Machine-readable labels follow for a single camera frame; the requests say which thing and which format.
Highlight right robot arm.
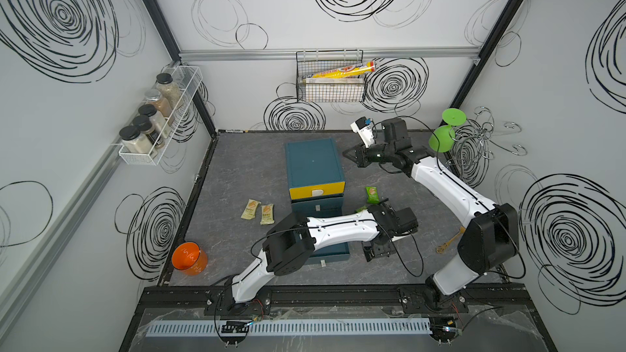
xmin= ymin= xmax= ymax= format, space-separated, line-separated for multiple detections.
xmin=343 ymin=117 xmax=519 ymax=311

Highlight spice jar dark contents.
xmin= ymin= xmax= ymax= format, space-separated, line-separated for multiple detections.
xmin=132 ymin=115 xmax=165 ymax=149

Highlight white box in basket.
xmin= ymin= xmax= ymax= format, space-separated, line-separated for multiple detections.
xmin=298 ymin=78 xmax=365 ymax=103

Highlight green plastic wine glass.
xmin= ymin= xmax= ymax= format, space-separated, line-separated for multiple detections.
xmin=429 ymin=109 xmax=467 ymax=153

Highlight yellow snack tube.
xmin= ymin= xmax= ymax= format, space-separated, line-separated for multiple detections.
xmin=311 ymin=61 xmax=376 ymax=79

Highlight green cookie packet one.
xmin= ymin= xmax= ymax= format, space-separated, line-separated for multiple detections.
xmin=366 ymin=187 xmax=381 ymax=205

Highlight white clear spice shelf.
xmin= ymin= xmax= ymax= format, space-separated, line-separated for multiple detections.
xmin=118 ymin=65 xmax=203 ymax=174

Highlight chrome glass holder stand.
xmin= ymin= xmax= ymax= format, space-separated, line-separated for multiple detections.
xmin=443 ymin=106 xmax=528 ymax=187

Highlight yellow cookie packet one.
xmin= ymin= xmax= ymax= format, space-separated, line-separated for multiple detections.
xmin=241 ymin=199 xmax=261 ymax=220

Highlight white slotted cable duct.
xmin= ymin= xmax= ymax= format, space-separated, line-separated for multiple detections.
xmin=145 ymin=318 xmax=432 ymax=338

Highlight aluminium wall rail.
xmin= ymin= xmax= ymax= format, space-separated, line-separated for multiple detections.
xmin=179 ymin=47 xmax=480 ymax=62

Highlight teal drawer cabinet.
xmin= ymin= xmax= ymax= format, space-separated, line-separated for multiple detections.
xmin=285 ymin=138 xmax=346 ymax=190

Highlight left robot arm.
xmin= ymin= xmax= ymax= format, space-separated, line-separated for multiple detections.
xmin=215 ymin=203 xmax=418 ymax=315

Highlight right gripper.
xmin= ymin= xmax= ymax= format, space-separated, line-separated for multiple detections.
xmin=341 ymin=141 xmax=394 ymax=169

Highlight orange mug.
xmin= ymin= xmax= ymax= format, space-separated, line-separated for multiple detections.
xmin=171 ymin=242 xmax=208 ymax=276

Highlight teal bottom drawer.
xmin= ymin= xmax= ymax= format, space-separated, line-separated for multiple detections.
xmin=305 ymin=243 xmax=350 ymax=267

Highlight yellow top drawer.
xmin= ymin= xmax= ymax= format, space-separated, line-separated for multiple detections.
xmin=289 ymin=181 xmax=346 ymax=200

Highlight spice jar light contents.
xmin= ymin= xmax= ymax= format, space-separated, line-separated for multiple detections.
xmin=156 ymin=73 xmax=183 ymax=111

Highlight yellow cookie packet two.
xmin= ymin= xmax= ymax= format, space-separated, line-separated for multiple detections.
xmin=260 ymin=204 xmax=275 ymax=226

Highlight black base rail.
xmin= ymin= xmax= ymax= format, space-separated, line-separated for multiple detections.
xmin=138 ymin=283 xmax=531 ymax=316

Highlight black wire wall basket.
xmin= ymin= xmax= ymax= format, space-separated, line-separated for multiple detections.
xmin=296 ymin=50 xmax=365 ymax=103

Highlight spice jar brown contents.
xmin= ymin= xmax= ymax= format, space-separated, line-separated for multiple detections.
xmin=144 ymin=88 xmax=173 ymax=125

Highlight spice jar white contents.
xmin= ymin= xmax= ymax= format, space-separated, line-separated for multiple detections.
xmin=119 ymin=125 xmax=153 ymax=154

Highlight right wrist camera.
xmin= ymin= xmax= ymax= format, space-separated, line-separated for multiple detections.
xmin=350 ymin=117 xmax=375 ymax=148

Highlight spice jar beige contents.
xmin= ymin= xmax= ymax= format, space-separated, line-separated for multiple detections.
xmin=138 ymin=104 xmax=171 ymax=139

